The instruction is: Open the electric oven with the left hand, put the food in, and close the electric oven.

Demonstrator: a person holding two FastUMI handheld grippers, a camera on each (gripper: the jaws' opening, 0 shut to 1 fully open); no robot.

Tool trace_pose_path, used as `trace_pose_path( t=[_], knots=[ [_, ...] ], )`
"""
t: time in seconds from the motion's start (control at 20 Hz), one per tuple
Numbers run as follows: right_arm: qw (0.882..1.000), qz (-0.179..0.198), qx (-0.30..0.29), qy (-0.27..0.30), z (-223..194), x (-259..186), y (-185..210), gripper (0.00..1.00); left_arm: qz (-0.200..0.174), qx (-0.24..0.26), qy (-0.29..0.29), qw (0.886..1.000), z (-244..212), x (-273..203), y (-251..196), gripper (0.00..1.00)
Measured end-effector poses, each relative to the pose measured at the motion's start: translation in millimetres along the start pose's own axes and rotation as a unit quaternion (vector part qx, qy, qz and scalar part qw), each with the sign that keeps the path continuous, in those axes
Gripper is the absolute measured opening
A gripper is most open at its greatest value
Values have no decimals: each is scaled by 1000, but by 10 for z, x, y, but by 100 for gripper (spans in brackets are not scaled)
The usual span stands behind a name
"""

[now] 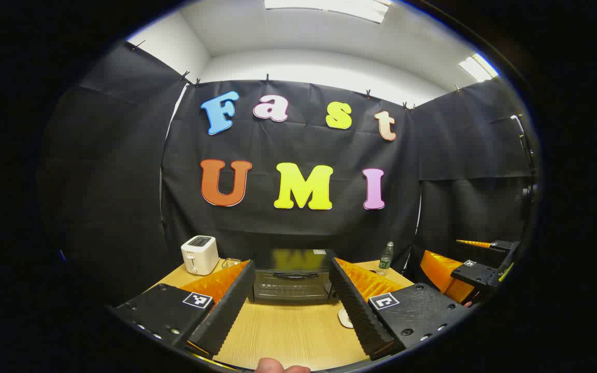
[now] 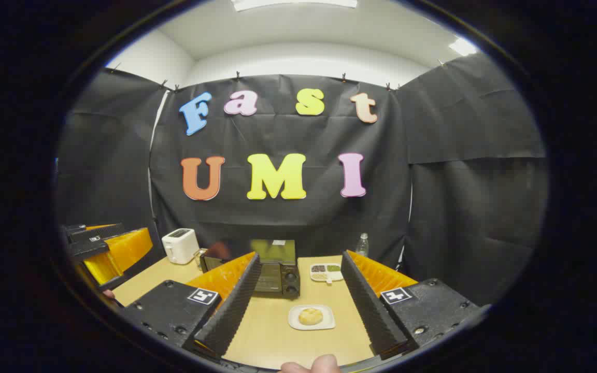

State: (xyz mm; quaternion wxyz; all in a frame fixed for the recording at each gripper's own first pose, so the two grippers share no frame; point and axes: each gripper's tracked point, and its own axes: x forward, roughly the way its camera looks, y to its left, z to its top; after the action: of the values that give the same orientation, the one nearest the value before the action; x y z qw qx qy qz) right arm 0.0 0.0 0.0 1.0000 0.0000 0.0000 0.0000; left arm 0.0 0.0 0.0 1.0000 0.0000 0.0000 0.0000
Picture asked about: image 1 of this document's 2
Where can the black electric oven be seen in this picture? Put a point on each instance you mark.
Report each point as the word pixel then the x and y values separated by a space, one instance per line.
pixel 290 282

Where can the clear plastic water bottle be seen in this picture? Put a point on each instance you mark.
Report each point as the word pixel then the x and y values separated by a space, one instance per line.
pixel 385 259

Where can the white square plate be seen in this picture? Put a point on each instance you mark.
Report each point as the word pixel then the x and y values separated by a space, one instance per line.
pixel 345 318

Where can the black backdrop cloth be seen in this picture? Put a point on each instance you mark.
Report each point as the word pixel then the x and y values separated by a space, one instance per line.
pixel 303 145

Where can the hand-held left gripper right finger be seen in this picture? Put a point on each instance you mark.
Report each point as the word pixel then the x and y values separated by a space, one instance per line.
pixel 358 311

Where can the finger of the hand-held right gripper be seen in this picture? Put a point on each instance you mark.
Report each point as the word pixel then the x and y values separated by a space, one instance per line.
pixel 477 273
pixel 503 245

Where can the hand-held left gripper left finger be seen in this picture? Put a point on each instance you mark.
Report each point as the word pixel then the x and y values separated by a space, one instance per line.
pixel 228 311

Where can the white toaster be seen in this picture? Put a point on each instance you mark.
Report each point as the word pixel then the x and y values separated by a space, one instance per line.
pixel 200 255

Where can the ceiling light panel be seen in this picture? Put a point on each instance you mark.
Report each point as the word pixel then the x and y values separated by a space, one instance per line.
pixel 329 8
pixel 477 67

